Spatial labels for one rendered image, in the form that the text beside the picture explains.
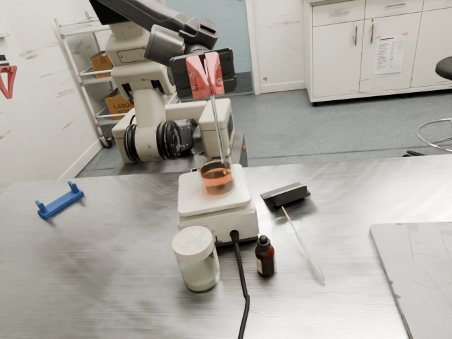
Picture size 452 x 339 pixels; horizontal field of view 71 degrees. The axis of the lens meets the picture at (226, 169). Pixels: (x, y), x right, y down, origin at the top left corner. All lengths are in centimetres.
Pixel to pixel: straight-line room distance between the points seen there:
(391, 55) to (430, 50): 29
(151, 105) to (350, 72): 201
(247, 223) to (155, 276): 17
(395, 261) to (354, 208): 13
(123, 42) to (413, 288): 121
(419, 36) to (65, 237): 284
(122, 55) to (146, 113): 24
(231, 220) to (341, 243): 18
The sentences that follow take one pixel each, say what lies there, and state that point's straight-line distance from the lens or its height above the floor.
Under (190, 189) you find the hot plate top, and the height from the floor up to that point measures 84.
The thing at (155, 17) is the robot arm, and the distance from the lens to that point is 69.
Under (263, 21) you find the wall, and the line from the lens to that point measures 339.
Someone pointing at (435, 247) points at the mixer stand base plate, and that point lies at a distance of 56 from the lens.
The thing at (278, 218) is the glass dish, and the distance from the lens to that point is 59.
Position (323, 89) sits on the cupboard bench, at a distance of 298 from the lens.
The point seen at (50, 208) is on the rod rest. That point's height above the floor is 76.
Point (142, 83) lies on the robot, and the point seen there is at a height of 82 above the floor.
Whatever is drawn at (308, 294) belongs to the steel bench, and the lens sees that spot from 48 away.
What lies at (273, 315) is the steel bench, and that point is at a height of 75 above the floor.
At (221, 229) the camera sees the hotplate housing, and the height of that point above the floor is 79.
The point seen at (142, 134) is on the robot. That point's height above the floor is 64.
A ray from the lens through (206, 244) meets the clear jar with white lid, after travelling 45.
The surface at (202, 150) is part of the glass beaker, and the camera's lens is 52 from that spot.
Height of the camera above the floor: 114
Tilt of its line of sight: 31 degrees down
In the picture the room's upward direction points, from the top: 10 degrees counter-clockwise
